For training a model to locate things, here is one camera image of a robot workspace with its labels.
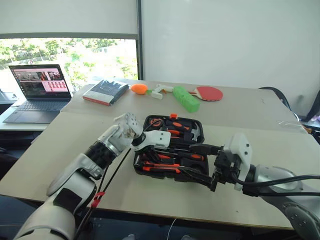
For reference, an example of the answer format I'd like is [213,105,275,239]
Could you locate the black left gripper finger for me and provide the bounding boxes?
[144,152,158,163]
[152,149,166,161]

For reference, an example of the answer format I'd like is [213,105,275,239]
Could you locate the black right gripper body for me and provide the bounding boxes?
[209,148,242,193]

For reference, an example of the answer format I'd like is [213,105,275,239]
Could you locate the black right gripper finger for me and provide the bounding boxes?
[178,165,216,188]
[189,143,225,155]

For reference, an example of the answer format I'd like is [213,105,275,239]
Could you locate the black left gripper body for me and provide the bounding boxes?
[134,146,158,157]

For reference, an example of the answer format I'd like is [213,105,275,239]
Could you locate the black plastic tool case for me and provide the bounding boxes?
[133,112,210,185]

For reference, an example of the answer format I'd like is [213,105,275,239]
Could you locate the steel claw hammer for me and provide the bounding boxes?
[188,122,203,142]

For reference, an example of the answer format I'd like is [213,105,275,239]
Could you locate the green plastic block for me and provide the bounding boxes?
[172,85,201,113]

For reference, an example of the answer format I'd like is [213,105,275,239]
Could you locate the red table tennis paddle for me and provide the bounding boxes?
[188,86,224,102]

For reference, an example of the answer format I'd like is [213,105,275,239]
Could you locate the orange toy carrot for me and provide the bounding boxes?
[130,83,153,96]

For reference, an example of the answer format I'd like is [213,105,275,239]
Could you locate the dark book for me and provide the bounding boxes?
[82,79,130,107]

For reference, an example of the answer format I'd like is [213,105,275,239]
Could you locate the black chair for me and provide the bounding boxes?
[257,86,301,118]

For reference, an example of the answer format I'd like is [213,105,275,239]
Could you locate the black fabric sheet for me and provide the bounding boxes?
[299,89,320,123]

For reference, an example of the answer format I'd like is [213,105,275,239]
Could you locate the dark laptop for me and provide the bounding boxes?
[2,64,73,125]

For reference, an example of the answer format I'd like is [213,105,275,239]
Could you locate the white roller blind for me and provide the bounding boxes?
[0,0,138,40]

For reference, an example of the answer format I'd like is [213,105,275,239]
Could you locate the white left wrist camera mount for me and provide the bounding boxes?
[143,129,172,152]

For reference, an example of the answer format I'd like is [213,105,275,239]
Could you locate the orange handled pliers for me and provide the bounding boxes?
[169,128,187,140]

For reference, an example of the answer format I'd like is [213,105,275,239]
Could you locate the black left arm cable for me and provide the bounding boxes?
[73,122,163,240]

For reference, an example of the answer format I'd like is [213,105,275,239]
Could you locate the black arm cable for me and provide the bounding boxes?
[73,122,163,240]
[231,172,320,198]

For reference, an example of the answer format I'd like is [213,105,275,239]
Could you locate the orange black handled tool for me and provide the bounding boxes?
[166,121,191,132]

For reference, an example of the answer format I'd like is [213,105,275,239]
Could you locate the thin white cable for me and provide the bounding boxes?
[168,218,177,240]

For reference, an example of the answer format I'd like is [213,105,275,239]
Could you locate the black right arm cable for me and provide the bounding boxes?
[231,172,320,198]

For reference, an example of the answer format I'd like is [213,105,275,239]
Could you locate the dark window frame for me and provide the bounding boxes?
[0,0,145,81]

